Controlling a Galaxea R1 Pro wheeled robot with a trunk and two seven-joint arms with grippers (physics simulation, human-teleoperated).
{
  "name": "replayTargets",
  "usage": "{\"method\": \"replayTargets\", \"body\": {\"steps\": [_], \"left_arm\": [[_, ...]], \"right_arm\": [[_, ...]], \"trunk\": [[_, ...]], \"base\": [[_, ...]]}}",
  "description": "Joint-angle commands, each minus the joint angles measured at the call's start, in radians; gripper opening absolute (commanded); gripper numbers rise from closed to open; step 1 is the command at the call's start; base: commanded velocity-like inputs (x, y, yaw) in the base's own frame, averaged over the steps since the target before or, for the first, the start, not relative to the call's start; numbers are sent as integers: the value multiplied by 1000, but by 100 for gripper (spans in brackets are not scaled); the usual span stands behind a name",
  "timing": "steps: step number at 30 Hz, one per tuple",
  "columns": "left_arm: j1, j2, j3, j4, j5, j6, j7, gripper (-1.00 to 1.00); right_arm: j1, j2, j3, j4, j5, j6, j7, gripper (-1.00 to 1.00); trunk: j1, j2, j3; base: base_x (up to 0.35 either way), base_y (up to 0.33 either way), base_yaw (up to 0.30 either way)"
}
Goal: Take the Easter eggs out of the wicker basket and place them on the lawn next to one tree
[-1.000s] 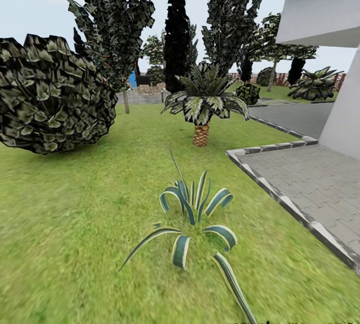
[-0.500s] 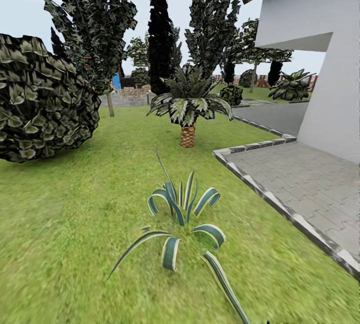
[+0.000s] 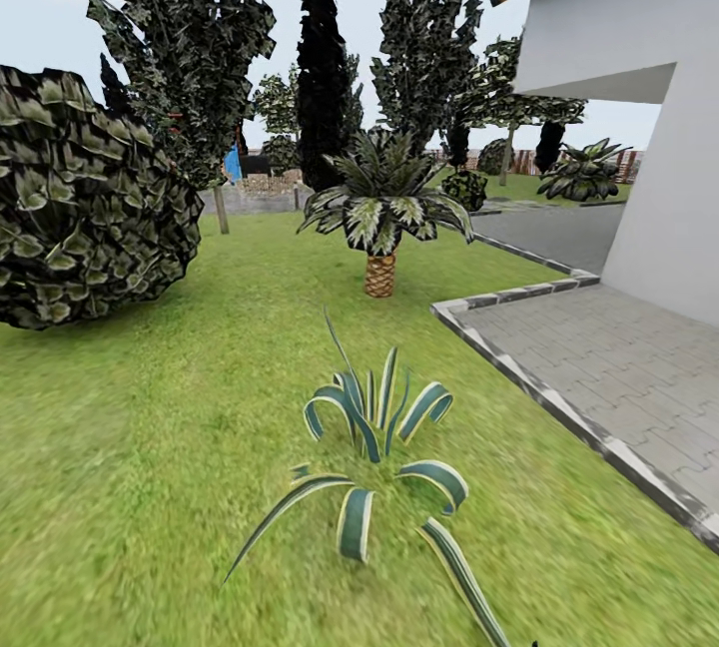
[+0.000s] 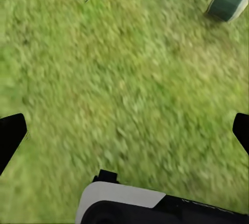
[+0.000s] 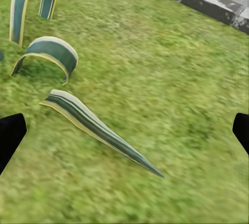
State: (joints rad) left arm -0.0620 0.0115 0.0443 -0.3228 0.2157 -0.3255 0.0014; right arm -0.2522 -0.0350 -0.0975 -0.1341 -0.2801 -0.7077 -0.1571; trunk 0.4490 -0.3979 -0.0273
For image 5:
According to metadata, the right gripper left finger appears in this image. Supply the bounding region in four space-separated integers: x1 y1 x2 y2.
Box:
0 113 27 175

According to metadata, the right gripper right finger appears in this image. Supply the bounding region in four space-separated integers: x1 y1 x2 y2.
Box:
232 113 249 155

